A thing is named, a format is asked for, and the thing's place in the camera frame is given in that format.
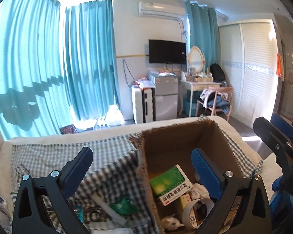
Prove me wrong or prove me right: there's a green white medicine box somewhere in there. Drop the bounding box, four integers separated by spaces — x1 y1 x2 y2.
150 164 193 206

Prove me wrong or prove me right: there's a white tape roll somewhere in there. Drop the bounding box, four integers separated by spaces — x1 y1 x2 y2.
181 198 215 229

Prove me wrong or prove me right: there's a small yellow medicine box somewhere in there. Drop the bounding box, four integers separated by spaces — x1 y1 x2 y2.
174 193 192 215

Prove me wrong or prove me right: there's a wooden chair with clothes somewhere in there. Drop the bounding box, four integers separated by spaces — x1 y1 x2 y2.
195 87 233 121

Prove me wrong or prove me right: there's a white sliding wardrobe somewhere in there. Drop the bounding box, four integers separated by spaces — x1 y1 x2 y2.
219 19 278 127

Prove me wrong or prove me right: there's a black backpack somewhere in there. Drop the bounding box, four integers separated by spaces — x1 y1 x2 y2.
210 63 225 82

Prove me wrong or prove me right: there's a checkered grey white cloth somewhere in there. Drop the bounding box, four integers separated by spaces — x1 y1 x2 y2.
9 116 264 234

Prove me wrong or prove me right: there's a white plastic tube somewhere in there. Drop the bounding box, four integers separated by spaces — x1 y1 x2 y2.
91 194 127 226

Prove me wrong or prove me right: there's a green foil packet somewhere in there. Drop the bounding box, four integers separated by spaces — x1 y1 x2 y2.
110 194 138 217

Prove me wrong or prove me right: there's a white dressing table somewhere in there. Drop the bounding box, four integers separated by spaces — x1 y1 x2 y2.
178 80 221 117

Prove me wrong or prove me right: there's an oval white vanity mirror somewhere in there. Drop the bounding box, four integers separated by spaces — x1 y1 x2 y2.
187 46 206 74

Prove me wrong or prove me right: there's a brown cardboard box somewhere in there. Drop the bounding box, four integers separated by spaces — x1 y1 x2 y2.
127 116 261 233

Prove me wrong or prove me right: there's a silver mini fridge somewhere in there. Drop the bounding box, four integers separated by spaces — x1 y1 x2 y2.
149 72 178 121

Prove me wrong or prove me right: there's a large left teal curtain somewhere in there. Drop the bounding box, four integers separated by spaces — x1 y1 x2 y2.
0 0 72 140

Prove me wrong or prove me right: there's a right teal curtain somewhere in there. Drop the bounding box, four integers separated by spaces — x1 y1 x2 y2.
185 0 221 68

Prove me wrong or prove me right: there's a white suitcase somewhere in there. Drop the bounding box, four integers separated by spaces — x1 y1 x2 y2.
131 86 153 124

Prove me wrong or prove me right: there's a middle teal curtain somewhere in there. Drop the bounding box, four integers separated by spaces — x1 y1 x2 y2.
63 0 119 121

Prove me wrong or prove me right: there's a black wall television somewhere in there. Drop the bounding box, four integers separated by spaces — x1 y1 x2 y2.
149 40 186 65

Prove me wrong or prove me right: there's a white wall air conditioner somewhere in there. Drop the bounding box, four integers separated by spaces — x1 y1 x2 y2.
138 2 186 20

